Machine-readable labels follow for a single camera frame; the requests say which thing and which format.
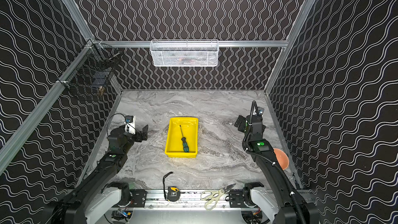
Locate green handled screwdriver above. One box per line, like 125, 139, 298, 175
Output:
179, 125, 189, 152

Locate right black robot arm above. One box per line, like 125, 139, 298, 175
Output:
234, 115, 320, 224

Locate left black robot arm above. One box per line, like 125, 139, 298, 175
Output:
41, 125, 148, 224

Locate yellow plastic bin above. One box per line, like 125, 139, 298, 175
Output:
165, 117, 199, 158

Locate orange bowl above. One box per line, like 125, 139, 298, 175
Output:
274, 148, 290, 170

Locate black yellow tape measure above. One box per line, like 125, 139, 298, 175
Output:
162, 172, 181, 202

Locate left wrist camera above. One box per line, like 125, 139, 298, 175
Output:
125, 115, 136, 135

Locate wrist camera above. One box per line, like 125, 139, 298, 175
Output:
125, 115, 136, 135
252, 106, 264, 116

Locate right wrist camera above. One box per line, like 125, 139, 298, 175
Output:
252, 106, 264, 116

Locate black wire basket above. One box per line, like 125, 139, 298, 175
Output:
61, 44, 121, 101

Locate beige handled scissors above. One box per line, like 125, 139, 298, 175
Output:
201, 184, 236, 211

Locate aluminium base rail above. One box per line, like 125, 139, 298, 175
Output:
102, 188, 280, 211

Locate white wire mesh basket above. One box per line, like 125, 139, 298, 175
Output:
150, 39, 220, 67

